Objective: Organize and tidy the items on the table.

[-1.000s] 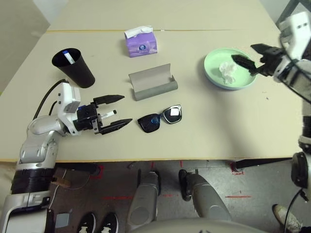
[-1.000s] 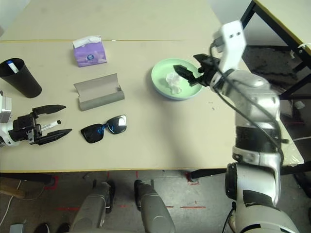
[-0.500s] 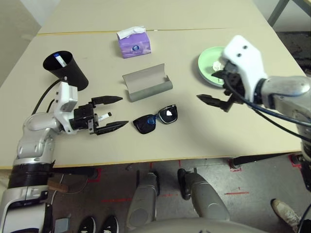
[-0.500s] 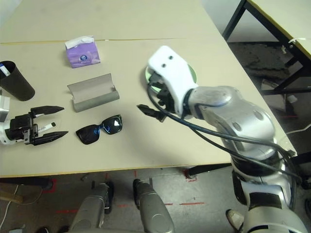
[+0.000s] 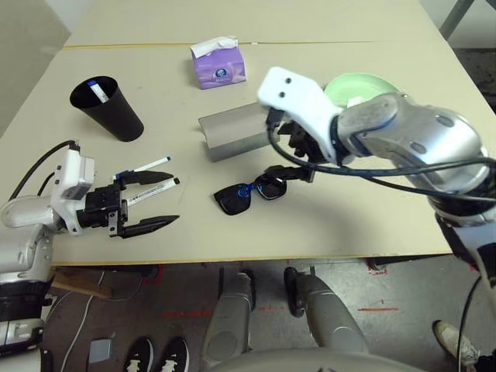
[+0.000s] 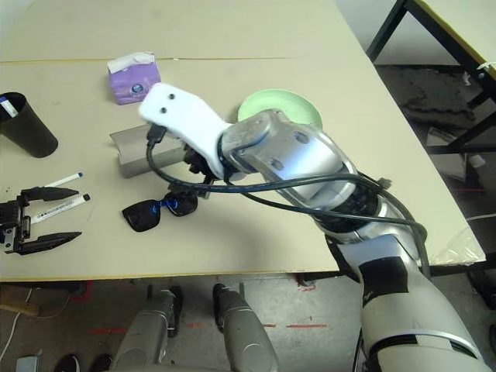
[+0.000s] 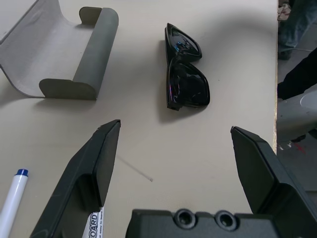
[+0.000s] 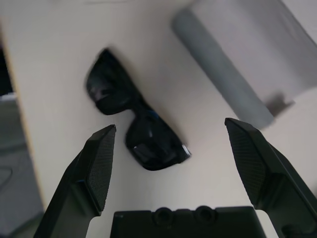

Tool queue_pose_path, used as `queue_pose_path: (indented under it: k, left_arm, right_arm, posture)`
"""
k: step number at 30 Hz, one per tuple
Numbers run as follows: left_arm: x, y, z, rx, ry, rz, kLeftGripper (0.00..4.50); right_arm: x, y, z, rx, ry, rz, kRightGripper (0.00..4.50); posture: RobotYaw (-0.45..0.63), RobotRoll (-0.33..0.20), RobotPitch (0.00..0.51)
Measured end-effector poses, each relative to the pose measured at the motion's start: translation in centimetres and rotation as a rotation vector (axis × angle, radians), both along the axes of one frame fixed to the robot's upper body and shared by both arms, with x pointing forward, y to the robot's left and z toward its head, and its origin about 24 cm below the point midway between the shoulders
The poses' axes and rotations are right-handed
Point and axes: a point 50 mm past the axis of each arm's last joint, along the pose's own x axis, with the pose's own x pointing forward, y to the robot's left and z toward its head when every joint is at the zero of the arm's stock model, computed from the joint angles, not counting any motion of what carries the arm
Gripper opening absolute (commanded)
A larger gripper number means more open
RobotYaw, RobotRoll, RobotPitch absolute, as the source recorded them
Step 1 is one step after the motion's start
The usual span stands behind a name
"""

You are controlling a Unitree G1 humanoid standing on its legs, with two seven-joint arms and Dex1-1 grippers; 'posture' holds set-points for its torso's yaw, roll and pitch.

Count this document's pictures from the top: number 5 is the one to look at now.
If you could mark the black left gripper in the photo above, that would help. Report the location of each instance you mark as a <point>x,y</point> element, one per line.
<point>100,205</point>

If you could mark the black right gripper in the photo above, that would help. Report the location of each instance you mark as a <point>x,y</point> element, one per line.
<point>304,145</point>

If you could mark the black-capped printed white marker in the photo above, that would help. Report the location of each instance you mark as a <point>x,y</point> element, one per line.
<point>155,190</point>

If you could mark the black sunglasses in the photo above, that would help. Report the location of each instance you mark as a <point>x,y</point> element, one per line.
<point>232,201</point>

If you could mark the grey glasses case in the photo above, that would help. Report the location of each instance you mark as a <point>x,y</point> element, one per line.
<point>232,131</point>

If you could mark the white tissue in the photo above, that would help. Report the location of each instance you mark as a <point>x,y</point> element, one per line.
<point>354,102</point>

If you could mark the green plate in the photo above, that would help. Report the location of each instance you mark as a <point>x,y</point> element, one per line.
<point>348,89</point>

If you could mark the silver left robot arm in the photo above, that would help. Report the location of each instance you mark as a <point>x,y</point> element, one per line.
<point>23,217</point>

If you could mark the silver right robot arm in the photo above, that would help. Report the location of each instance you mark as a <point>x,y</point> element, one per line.
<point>426,147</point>

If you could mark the blue-capped white marker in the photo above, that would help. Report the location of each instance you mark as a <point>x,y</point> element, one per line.
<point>98,93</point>
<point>155,162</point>

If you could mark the black table foot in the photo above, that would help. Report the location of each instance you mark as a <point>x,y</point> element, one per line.
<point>135,270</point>
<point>403,261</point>

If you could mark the black cup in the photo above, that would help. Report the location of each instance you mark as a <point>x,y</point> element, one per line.
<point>116,116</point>

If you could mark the wooden block on floor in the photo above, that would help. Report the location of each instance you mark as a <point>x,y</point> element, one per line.
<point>77,284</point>

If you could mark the purple tissue pack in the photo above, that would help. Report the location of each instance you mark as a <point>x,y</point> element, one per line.
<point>221,71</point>

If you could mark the grey robot left leg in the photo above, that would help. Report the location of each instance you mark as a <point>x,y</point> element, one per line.
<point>228,317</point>

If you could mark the grey robot leg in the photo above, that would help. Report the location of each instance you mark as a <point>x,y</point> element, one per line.
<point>228,317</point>
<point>329,317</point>

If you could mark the grey robot right leg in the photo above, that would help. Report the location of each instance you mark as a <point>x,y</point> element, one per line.
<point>329,317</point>

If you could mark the black bystander shoe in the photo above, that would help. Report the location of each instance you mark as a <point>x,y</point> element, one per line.
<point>174,356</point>
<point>137,356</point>

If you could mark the grey box on floor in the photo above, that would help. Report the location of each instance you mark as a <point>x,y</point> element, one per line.
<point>101,350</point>

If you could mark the grey robot torso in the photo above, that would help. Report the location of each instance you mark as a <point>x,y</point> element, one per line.
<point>310,362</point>

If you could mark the white bystander shoe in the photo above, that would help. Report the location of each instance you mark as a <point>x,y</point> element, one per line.
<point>455,343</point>

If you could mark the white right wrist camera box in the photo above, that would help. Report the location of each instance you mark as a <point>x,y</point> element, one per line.
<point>294,97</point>

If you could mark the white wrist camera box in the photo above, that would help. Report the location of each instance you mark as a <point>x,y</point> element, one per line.
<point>71,174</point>
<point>294,97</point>

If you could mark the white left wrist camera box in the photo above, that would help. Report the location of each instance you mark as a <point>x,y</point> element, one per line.
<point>71,174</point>

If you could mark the neighbouring table with metal frame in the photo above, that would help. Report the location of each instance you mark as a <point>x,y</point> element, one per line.
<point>455,17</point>

